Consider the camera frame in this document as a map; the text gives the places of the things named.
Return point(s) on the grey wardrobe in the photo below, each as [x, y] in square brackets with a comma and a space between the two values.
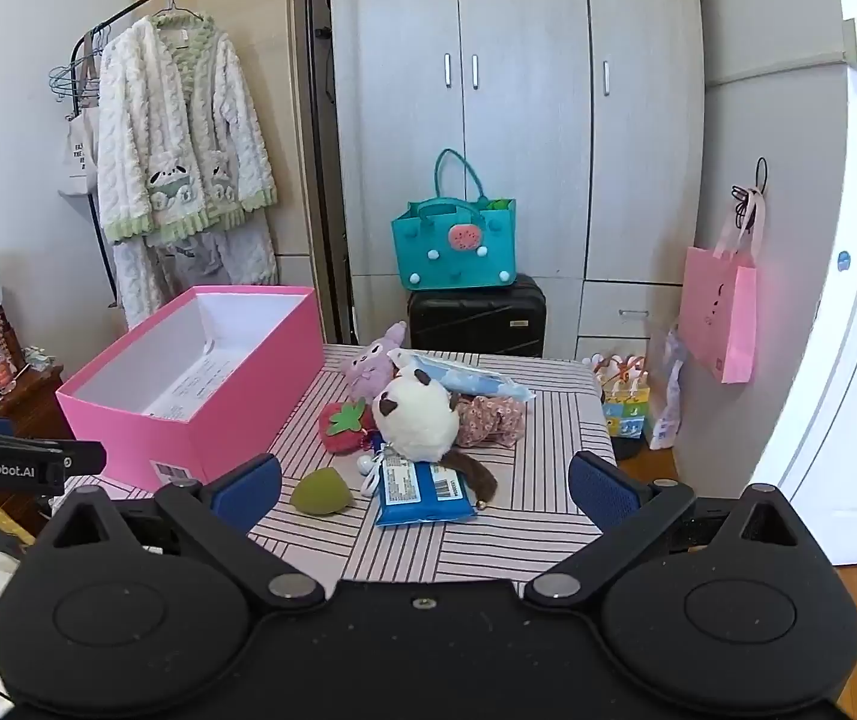
[533, 127]

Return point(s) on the yellow drink multipack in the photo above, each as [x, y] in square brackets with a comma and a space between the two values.
[627, 405]

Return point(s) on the grey fluffy pants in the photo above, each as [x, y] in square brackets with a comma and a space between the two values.
[248, 262]

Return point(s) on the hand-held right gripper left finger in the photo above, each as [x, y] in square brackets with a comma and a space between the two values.
[248, 484]

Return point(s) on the white plastic bag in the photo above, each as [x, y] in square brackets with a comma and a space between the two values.
[667, 405]

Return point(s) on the teal felt tote bag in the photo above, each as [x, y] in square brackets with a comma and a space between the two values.
[451, 247]

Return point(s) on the green makeup sponge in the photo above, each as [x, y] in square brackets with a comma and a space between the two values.
[320, 493]

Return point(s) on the white and brown plush toy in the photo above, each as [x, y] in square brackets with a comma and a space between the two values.
[413, 420]

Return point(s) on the black clothes rack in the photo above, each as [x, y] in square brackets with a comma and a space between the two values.
[314, 90]

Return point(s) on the floral fabric scrunchie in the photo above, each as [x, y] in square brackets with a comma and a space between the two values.
[488, 420]

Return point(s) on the white and green fluffy robe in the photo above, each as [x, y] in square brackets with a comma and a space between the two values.
[173, 127]

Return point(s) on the black suitcase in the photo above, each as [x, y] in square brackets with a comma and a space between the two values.
[473, 322]

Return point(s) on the purple plush toy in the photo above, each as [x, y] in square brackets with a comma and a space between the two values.
[368, 371]

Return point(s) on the white door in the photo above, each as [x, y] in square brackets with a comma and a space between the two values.
[833, 390]

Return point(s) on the white canvas tote bag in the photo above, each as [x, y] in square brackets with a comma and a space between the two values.
[80, 157]

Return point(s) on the white wipes pack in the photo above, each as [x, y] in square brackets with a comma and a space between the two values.
[473, 379]

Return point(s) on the striped table cloth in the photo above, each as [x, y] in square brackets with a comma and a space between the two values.
[533, 450]

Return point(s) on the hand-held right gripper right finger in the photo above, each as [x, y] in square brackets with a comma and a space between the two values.
[601, 487]

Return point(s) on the pink cardboard box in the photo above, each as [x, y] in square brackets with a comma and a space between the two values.
[248, 390]

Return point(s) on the strawberry plush toy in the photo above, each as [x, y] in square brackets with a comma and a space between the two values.
[342, 427]

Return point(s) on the pink paper bag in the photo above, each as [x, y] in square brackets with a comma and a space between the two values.
[717, 315]

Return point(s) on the blue wipes pack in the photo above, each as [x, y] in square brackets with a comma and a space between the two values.
[413, 499]

